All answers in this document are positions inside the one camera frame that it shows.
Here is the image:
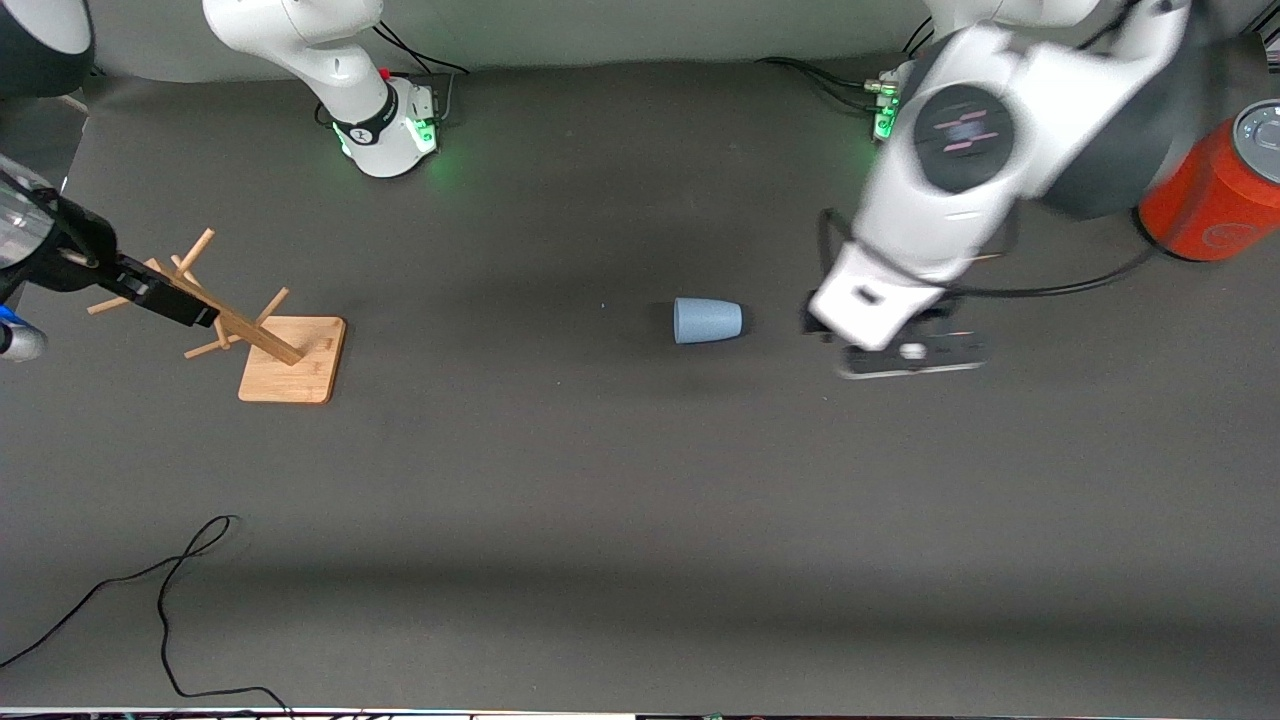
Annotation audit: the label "black base cables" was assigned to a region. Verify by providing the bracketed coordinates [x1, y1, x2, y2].
[754, 18, 937, 117]
[316, 20, 471, 129]

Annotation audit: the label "wooden mug tree rack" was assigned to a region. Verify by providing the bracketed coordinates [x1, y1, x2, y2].
[86, 227, 348, 405]

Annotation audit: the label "grey metal frame rail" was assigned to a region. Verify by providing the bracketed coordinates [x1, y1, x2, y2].
[60, 55, 103, 113]

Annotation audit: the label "thin black loose cable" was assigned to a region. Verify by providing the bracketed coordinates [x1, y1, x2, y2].
[0, 514, 297, 720]

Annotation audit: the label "black left base cables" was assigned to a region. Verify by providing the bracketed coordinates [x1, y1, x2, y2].
[754, 18, 937, 117]

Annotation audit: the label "light blue cup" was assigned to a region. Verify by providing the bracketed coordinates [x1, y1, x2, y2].
[672, 296, 745, 346]

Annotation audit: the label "black right base cables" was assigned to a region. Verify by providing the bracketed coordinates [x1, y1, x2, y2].
[316, 20, 471, 129]

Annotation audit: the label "orange cylindrical can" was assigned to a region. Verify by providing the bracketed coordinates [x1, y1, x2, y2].
[1137, 99, 1280, 264]

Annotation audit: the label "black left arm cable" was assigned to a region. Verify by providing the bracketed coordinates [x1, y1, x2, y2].
[818, 205, 1163, 301]

